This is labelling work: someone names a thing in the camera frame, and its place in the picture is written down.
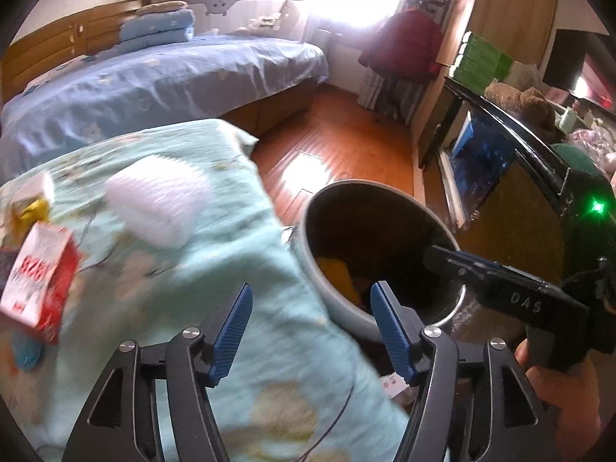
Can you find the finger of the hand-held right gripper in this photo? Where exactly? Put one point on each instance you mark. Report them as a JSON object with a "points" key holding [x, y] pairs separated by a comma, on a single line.
{"points": [[447, 261]]}

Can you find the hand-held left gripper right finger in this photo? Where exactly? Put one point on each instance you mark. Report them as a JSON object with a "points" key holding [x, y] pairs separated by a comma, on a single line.
{"points": [[392, 332]]}

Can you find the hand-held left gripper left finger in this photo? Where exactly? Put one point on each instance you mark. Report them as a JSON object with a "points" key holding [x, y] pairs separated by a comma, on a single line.
{"points": [[233, 332]]}

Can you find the grey round trash bin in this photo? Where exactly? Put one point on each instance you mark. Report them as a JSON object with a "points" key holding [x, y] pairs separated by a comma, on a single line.
{"points": [[332, 308]]}

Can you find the red and white carton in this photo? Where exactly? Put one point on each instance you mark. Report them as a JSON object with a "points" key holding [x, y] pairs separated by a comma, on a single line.
{"points": [[38, 288]]}

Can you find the yellow snack wrapper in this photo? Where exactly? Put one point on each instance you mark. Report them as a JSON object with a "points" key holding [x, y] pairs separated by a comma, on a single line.
{"points": [[33, 209]]}

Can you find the person's right hand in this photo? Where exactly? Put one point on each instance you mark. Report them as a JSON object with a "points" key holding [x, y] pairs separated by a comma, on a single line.
{"points": [[568, 399]]}

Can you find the small white printed packet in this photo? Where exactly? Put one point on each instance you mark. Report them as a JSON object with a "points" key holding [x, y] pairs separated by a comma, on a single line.
{"points": [[391, 386]]}

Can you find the yellow paper scrap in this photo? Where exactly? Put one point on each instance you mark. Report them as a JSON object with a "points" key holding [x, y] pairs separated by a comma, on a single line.
{"points": [[337, 274]]}

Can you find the green floral blanket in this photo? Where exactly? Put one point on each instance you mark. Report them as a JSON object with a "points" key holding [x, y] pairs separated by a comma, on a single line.
{"points": [[240, 231]]}

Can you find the blue patterned box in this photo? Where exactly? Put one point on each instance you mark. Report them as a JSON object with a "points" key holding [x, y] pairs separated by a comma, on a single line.
{"points": [[481, 159]]}

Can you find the black glossy table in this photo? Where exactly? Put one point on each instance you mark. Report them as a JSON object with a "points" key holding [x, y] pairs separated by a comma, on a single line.
{"points": [[433, 120]]}

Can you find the dark green round object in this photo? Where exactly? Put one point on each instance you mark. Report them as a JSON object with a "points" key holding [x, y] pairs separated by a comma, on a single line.
{"points": [[577, 156]]}

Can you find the striped curtain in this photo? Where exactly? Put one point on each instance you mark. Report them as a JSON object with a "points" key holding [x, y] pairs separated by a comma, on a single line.
{"points": [[394, 96]]}

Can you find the brown teddy bear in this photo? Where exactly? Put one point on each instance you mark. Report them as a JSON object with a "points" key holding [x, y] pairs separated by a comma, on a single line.
{"points": [[519, 101]]}

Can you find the pink plastic bag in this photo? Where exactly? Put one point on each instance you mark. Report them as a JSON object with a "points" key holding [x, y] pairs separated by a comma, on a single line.
{"points": [[596, 144]]}

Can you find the stack of green boxes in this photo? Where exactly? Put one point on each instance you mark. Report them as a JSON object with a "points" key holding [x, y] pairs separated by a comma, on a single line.
{"points": [[476, 62]]}

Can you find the blue round lid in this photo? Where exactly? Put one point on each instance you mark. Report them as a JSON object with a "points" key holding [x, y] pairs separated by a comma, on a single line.
{"points": [[28, 353]]}

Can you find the dark red jacket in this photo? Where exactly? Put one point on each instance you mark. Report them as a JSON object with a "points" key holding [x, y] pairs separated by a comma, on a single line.
{"points": [[404, 43]]}

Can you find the black monitor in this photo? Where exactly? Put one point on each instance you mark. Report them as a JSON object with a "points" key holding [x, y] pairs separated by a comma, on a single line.
{"points": [[568, 62]]}

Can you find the small white box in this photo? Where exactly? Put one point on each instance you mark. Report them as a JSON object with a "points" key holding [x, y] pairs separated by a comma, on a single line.
{"points": [[36, 185]]}

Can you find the bed with blue sheet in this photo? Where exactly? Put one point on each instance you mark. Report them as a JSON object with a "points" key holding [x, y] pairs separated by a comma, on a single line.
{"points": [[168, 82]]}

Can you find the folded light blue quilt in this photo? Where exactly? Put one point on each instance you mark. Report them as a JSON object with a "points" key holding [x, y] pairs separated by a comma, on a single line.
{"points": [[156, 29]]}

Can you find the pale yellow pillow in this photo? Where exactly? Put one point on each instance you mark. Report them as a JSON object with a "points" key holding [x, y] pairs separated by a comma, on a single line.
{"points": [[163, 7]]}

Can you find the wooden headboard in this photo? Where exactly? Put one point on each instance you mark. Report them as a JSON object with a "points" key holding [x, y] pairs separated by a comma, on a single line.
{"points": [[57, 33]]}

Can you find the white bed guard rail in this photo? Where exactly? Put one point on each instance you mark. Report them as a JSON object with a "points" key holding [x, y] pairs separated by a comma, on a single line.
{"points": [[221, 7]]}

